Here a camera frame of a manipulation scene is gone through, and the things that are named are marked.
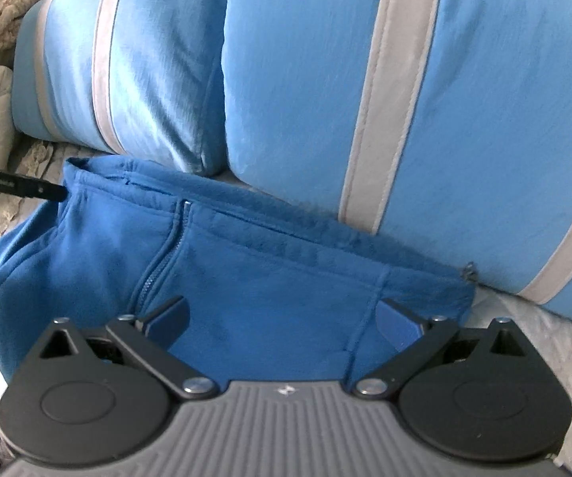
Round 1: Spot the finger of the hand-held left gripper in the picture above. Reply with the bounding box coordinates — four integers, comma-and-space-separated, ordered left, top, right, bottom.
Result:
24, 177, 67, 204

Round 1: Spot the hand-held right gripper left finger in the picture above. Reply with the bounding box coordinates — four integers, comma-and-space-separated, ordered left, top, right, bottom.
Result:
40, 295, 216, 399

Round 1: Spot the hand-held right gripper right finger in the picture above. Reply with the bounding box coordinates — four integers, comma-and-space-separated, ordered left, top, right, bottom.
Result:
354, 298, 536, 399

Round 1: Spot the blue fleece jacket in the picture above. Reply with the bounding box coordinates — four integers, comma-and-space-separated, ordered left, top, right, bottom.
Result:
0, 155, 477, 389

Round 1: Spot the cream lace cloth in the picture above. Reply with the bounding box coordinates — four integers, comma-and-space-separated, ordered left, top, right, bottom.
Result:
0, 133, 69, 240

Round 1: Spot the white quilted bedspread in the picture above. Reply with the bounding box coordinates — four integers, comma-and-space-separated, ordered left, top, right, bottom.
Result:
0, 219, 572, 463

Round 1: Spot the blue grey-striped pillow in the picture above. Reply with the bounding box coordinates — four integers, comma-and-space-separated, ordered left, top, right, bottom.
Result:
11, 0, 233, 178
220, 0, 572, 330

